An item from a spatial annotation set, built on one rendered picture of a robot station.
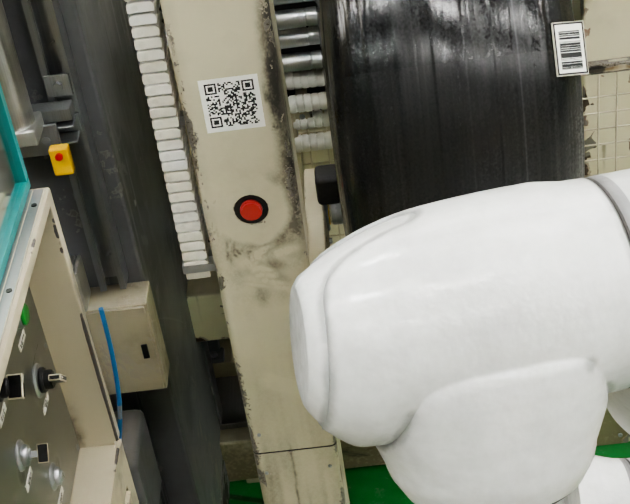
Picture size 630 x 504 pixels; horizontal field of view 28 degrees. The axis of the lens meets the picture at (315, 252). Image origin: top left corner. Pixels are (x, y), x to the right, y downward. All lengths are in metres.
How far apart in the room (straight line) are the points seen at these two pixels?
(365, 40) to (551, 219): 0.72
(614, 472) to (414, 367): 0.63
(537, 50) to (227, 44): 0.38
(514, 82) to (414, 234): 0.72
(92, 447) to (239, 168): 0.40
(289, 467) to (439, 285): 1.29
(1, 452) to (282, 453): 0.73
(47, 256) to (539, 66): 0.59
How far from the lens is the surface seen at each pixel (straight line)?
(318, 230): 1.81
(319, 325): 0.70
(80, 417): 1.58
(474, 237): 0.71
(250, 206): 1.66
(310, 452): 1.94
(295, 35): 2.00
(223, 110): 1.60
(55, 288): 1.46
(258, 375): 1.84
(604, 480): 1.29
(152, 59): 1.58
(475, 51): 1.41
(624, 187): 0.76
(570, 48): 1.44
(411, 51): 1.41
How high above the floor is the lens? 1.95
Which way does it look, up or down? 34 degrees down
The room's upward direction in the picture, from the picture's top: 9 degrees counter-clockwise
